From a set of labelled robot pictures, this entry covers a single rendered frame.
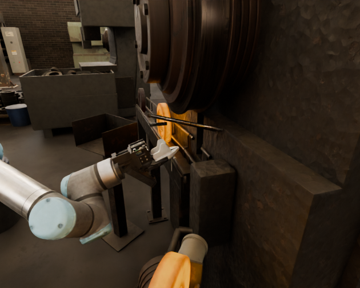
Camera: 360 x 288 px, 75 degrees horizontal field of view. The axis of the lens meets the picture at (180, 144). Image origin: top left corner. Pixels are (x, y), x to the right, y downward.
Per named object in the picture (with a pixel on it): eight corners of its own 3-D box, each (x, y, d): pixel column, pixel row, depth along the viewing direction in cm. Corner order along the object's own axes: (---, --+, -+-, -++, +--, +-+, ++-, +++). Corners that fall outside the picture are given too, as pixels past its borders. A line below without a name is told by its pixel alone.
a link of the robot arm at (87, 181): (76, 210, 75) (69, 182, 79) (112, 194, 77) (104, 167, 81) (61, 204, 67) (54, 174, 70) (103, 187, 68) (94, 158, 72)
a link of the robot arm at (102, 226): (68, 248, 61) (59, 204, 65) (92, 245, 71) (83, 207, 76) (100, 232, 60) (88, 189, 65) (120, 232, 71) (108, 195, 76)
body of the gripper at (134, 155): (148, 146, 71) (110, 162, 69) (158, 168, 75) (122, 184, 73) (144, 137, 78) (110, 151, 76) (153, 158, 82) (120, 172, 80)
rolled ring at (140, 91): (140, 89, 168) (144, 89, 169) (137, 87, 185) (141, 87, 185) (142, 114, 174) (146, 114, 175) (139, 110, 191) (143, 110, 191)
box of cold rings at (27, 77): (114, 113, 387) (108, 63, 356) (120, 130, 316) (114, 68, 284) (44, 120, 354) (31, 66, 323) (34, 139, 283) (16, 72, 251)
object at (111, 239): (119, 214, 160) (105, 112, 132) (145, 232, 145) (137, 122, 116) (92, 231, 146) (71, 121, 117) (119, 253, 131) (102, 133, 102)
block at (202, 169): (220, 224, 73) (226, 156, 63) (232, 244, 66) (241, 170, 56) (187, 231, 70) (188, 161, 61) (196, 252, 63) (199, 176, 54)
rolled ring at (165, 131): (159, 142, 120) (165, 142, 120) (166, 142, 102) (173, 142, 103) (155, 106, 119) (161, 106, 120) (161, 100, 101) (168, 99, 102)
